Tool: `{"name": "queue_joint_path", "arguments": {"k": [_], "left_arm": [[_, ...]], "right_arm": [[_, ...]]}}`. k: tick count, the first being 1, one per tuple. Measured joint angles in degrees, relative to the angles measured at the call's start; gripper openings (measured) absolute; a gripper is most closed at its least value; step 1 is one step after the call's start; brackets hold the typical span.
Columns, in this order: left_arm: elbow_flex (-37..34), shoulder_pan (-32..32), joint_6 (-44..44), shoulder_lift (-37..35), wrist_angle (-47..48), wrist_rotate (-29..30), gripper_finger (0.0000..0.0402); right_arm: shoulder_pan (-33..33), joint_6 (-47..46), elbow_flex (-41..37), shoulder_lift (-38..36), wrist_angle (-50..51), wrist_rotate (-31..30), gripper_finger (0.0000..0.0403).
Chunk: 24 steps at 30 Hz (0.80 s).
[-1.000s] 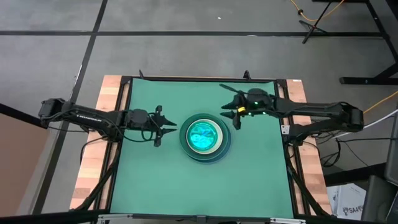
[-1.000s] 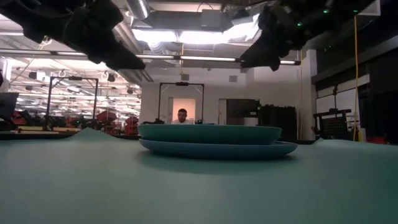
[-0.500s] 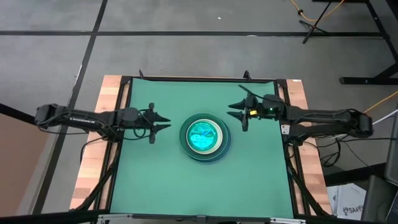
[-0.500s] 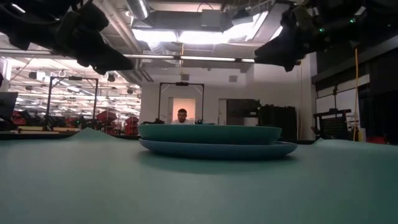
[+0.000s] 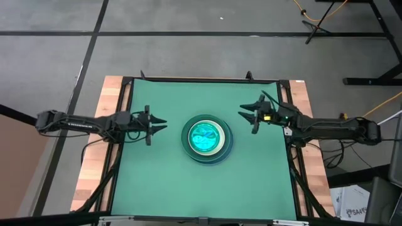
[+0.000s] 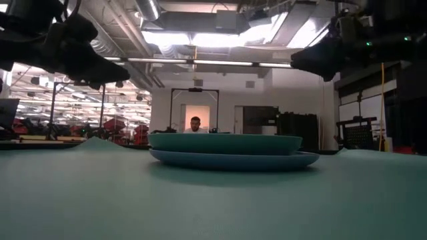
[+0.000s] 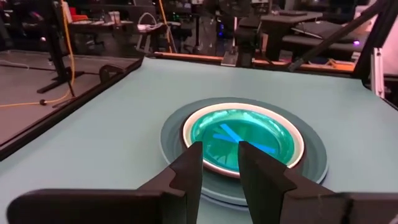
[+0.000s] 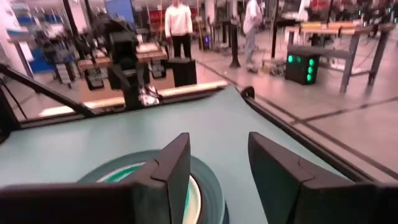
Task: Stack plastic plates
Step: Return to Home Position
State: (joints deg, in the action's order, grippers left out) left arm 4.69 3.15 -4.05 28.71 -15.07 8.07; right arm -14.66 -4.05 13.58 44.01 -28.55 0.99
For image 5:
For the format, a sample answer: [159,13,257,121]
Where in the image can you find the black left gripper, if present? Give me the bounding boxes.
[130,105,168,147]

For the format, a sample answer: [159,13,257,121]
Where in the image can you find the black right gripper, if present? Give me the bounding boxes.
[237,94,285,135]

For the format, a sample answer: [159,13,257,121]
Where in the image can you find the opaque teal plastic plate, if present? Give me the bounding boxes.
[180,114,232,163]

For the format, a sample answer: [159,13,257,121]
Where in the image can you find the white plastic plate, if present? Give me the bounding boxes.
[187,120,226,154]

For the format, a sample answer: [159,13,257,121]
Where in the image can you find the blue plastic plate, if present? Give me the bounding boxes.
[188,124,234,166]

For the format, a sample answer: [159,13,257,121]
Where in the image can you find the clear teal plastic plate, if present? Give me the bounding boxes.
[190,122,221,152]

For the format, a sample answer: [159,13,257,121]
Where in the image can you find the green table mat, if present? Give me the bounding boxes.
[111,78,298,220]

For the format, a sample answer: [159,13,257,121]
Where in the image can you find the silver mounting bar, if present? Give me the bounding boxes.
[98,215,310,226]

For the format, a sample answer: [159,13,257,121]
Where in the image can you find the black floor stand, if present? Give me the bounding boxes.
[301,0,332,45]

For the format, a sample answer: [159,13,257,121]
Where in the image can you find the black base beam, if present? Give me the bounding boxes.
[326,163,390,189]

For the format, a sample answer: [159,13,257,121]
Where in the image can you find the white printed box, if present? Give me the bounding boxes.
[329,184,369,223]

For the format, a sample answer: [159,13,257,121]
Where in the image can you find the brown board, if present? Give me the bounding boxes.
[0,113,48,220]

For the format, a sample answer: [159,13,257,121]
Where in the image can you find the grey chair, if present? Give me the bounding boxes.
[364,106,402,226]

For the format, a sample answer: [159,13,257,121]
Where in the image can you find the black table frame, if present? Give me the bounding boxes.
[70,70,335,226]

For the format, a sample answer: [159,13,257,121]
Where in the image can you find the looped orange floor cable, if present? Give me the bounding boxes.
[292,0,349,23]

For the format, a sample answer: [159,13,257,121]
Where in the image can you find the black desk frame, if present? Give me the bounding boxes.
[342,0,402,86]

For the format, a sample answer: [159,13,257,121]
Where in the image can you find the straight orange floor cable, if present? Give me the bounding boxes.
[362,91,402,119]

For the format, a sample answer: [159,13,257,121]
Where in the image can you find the black board rail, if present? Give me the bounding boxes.
[0,104,38,127]

